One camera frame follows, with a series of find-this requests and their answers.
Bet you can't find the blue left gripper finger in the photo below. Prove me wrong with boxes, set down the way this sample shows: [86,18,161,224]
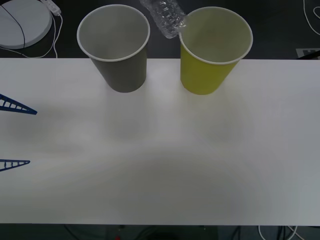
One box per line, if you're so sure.
[0,93,38,116]
[0,159,31,173]

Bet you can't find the clear bottle with green cap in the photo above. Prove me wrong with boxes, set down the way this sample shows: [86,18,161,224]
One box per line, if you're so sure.
[139,0,188,40]

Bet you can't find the white round disc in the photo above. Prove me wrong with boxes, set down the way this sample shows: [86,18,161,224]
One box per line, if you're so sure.
[0,0,54,50]

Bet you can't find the white power strip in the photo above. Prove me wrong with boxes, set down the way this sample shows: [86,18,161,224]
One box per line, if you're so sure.
[39,0,62,17]

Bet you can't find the grey plastic bin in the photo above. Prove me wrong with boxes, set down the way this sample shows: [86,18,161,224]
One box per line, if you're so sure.
[76,4,151,94]

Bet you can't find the yellow-green plastic bin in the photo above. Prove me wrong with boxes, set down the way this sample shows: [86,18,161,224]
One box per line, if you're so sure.
[178,6,254,96]

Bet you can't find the grey marker plate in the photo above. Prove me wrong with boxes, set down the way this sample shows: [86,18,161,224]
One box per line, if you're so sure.
[295,47,320,60]

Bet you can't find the thin black cable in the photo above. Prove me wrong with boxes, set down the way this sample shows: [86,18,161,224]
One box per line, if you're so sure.
[0,3,27,49]

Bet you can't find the white cable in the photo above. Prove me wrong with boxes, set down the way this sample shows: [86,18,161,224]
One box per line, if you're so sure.
[257,224,303,240]
[302,0,320,36]
[0,13,64,60]

